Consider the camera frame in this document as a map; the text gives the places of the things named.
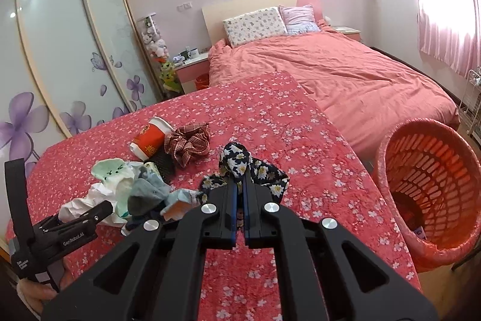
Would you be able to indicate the far side nightstand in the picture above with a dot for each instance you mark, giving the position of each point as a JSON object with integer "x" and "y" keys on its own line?
{"x": 353, "y": 34}

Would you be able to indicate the plush toy display tube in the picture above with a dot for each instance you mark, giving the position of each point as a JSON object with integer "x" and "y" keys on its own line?
{"x": 153, "y": 42}

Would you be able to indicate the pink curtain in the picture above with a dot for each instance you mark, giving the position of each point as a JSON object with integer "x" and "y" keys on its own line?
{"x": 449, "y": 30}

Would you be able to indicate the left hand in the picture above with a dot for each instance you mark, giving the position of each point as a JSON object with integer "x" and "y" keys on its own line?
{"x": 34, "y": 295}

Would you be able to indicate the white floral pillow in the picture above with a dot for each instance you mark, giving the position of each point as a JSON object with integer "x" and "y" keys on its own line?
{"x": 255, "y": 25}

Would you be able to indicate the black mesh pouch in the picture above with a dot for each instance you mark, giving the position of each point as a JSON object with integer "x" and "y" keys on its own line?
{"x": 165, "y": 165}

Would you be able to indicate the red plaid scrunchie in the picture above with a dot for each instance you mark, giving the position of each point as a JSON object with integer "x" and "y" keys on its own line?
{"x": 188, "y": 143}

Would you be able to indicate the pink bed duvet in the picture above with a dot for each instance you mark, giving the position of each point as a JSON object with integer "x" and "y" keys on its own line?
{"x": 363, "y": 92}

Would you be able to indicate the white mug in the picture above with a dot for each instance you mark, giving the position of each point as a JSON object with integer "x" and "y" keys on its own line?
{"x": 194, "y": 53}

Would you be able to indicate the grey blue sock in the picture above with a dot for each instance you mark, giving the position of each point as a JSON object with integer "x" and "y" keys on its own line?
{"x": 152, "y": 195}

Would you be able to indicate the red paper cup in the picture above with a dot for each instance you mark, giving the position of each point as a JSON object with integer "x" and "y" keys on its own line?
{"x": 151, "y": 138}

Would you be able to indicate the orange plastic trash basket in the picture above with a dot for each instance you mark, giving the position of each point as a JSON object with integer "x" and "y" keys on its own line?
{"x": 429, "y": 177}

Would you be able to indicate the red floral tablecloth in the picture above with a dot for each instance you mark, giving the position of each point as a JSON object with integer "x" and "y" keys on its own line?
{"x": 277, "y": 122}

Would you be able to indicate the black floral scrunchie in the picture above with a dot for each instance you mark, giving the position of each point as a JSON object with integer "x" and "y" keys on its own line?
{"x": 235, "y": 161}

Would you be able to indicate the green face sock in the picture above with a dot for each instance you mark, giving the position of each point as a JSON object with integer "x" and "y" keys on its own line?
{"x": 118, "y": 177}

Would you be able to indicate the pink white nightstand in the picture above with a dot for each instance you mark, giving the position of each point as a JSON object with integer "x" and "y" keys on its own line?
{"x": 190, "y": 70}

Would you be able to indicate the pink striped pillow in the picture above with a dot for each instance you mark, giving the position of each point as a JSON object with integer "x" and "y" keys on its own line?
{"x": 299, "y": 20}

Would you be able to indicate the wall power outlet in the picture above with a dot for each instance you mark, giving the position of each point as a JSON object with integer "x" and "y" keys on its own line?
{"x": 185, "y": 6}

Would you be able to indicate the sliding floral wardrobe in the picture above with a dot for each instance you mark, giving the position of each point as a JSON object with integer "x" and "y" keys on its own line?
{"x": 67, "y": 66}

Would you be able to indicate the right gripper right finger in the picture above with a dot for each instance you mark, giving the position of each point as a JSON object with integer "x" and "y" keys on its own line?
{"x": 324, "y": 272}

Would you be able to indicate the white wire rack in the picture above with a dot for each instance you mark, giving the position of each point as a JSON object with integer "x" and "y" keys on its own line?
{"x": 470, "y": 105}

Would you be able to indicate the green plush toy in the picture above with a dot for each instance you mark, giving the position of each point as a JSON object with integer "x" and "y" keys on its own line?
{"x": 169, "y": 78}

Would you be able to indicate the beige pink headboard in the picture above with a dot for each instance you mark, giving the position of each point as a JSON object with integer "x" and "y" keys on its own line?
{"x": 215, "y": 13}

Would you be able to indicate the small red bin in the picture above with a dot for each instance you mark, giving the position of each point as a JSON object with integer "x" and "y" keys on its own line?
{"x": 202, "y": 82}

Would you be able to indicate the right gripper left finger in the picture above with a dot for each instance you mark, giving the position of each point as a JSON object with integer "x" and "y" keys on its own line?
{"x": 154, "y": 273}

